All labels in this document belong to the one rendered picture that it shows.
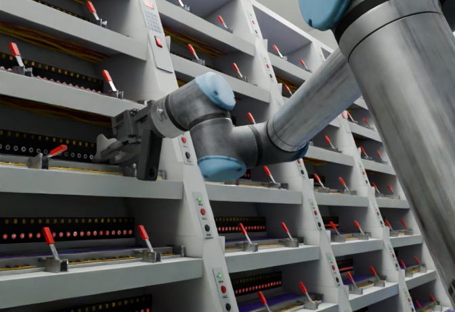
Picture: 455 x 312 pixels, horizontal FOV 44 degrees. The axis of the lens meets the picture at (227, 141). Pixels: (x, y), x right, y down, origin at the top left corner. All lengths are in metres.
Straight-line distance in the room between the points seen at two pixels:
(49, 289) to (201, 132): 0.40
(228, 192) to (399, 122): 1.08
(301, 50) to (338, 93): 2.00
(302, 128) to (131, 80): 0.68
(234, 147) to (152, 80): 0.49
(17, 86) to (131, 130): 0.26
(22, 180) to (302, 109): 0.52
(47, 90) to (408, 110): 0.84
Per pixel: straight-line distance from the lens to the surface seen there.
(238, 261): 1.55
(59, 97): 1.25
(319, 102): 0.98
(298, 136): 1.08
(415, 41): 0.60
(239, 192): 1.67
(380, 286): 2.49
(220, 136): 1.12
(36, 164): 1.15
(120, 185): 1.27
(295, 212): 2.06
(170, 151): 1.48
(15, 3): 1.31
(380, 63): 0.60
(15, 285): 1.02
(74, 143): 1.44
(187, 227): 1.43
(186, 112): 1.16
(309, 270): 2.04
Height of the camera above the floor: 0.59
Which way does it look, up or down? 17 degrees up
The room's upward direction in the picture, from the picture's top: 16 degrees counter-clockwise
